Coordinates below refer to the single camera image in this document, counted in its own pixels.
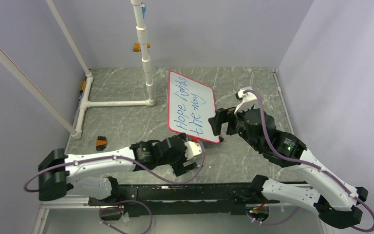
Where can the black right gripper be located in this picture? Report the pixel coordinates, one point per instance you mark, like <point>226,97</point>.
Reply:
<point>222,115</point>

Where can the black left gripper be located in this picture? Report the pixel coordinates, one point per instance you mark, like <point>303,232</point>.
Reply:
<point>179,167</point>

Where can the pink-framed whiteboard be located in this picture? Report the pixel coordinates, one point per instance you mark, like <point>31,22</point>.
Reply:
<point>190,105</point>

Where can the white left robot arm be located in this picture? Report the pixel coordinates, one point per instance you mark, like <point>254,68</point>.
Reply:
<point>62,174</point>

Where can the black orange hex key set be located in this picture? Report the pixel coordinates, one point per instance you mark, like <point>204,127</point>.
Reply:
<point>101,143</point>

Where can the orange yellow pole clamp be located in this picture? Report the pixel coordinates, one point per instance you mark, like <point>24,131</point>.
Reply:
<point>136,47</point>

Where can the white PVC vertical pole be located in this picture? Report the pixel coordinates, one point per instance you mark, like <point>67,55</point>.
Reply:
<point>143,41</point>

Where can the blue pole clip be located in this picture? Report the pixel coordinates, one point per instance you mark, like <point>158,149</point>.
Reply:
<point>143,8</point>

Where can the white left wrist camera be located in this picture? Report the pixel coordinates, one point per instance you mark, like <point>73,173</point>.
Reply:
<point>193,149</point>

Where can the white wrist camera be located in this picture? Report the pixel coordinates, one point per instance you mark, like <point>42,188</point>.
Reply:
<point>193,149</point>
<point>247,99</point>

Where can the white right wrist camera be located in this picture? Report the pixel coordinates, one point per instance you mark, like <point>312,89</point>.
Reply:
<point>247,99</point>

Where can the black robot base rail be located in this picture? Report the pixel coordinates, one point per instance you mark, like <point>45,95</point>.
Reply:
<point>160,199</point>

